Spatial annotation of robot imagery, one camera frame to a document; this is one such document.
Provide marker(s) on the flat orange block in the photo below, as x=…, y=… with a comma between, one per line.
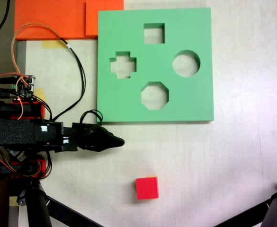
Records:
x=50, y=19

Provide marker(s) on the red printed base mount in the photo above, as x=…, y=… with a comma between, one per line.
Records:
x=42, y=111
x=42, y=165

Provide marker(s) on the circuit board with green terminal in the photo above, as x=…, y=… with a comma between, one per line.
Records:
x=25, y=88

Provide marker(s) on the green shape-hole board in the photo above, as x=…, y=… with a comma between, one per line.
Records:
x=190, y=99

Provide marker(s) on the wide yellow tape piece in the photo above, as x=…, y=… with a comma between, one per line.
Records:
x=53, y=44

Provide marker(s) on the yellow tape strip with mark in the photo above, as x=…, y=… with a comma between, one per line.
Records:
x=151, y=176

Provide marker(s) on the red square block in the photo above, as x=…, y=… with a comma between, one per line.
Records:
x=147, y=188

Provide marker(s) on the small black circuit board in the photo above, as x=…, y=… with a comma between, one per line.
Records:
x=18, y=156

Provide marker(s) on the thin black tripod strut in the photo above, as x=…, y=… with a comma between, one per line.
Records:
x=242, y=215
x=72, y=212

